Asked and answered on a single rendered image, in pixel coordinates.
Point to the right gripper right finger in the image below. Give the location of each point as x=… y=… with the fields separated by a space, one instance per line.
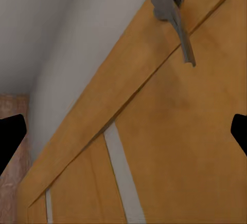
x=239 y=130

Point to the door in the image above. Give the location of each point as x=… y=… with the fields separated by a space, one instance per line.
x=149 y=140

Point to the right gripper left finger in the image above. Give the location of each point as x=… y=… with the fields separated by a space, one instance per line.
x=12 y=131

